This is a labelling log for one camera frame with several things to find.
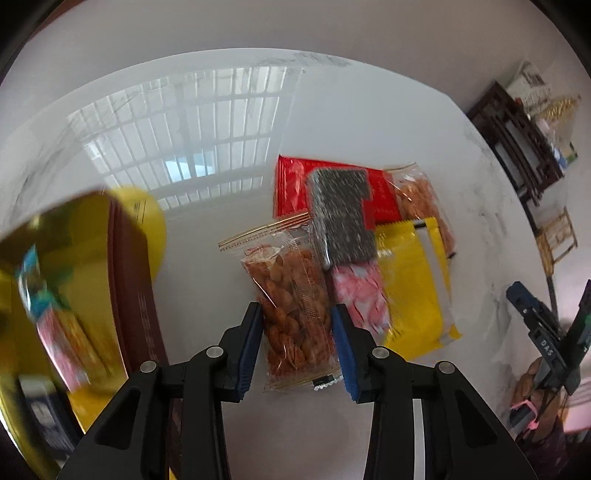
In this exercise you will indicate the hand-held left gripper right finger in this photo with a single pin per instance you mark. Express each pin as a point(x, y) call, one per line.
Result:
point(346, 350)

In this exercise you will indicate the blue cracker packet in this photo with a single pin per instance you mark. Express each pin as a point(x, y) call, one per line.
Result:
point(46, 415)

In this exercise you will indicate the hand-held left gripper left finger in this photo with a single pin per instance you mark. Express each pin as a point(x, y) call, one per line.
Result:
point(249, 350)

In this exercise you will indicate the red snack packet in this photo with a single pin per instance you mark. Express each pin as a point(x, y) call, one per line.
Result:
point(291, 184)

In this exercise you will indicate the blue clear snack packet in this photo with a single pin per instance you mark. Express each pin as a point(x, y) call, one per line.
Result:
point(41, 286)

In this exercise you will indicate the person's right forearm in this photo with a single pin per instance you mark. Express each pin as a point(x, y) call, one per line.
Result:
point(551, 454)

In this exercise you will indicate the dark wooden side table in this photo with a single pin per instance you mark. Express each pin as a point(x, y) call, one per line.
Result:
point(517, 138)

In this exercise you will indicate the clear peanut packet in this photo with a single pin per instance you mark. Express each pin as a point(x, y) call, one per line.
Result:
point(420, 198)
point(295, 295)

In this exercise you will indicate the wooden chair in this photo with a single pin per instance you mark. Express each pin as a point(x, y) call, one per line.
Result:
point(556, 240)

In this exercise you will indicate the gold ornament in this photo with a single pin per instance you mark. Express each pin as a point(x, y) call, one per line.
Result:
point(561, 107)

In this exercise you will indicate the yellow packet with white strip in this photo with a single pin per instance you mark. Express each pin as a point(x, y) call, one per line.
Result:
point(415, 290)

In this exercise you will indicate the pink tie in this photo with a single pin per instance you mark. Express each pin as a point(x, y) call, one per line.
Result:
point(526, 408)

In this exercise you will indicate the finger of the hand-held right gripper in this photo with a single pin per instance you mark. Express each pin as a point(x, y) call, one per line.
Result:
point(519, 297)

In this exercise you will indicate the black sesame packet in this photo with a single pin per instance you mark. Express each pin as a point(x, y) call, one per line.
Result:
point(341, 217)

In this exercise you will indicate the red tin box gold inside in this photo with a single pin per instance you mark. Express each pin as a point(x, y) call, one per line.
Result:
point(134, 286)

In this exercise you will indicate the person's right hand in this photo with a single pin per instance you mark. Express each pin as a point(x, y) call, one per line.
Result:
point(531, 383)

